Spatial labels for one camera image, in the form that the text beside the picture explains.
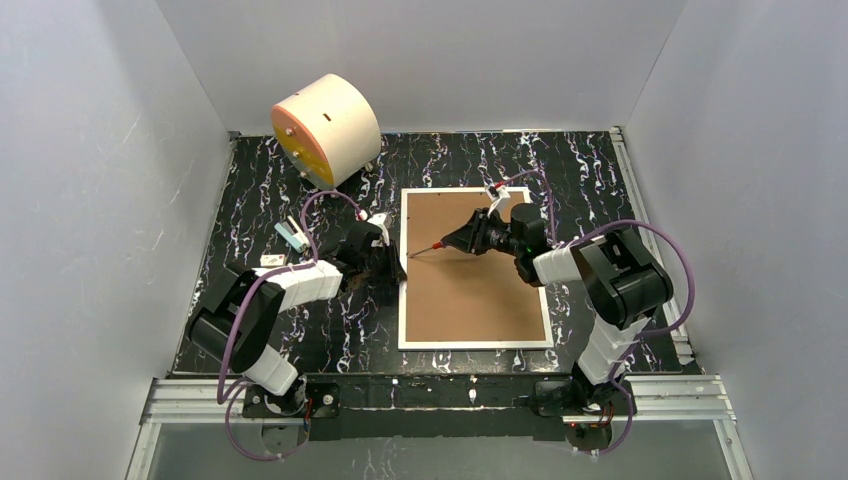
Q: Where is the blue red screwdriver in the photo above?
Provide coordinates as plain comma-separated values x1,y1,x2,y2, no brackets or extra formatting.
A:
407,242,444,258

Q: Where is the white picture frame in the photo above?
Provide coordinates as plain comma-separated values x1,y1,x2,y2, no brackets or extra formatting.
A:
398,187,554,351

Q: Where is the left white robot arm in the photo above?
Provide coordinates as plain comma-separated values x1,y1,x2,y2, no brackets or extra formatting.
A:
185,213,406,397

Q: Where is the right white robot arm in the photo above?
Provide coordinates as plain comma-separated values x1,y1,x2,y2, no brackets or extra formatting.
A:
438,203,674,417

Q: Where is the light blue stapler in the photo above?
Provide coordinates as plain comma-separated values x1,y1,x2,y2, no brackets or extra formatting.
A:
274,216,312,253

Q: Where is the white staple box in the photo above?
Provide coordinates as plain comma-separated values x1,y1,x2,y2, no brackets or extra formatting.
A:
260,254,287,268

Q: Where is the cylindrical beige drawer cabinet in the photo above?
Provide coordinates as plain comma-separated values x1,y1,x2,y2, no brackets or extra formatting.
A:
270,74,382,190

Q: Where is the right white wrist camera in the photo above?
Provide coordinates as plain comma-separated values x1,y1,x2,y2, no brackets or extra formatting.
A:
486,181,511,217

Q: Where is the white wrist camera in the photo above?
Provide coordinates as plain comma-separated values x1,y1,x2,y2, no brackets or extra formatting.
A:
360,212,392,248
486,181,511,217

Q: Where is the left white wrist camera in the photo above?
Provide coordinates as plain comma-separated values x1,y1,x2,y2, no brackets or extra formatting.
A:
360,212,392,248

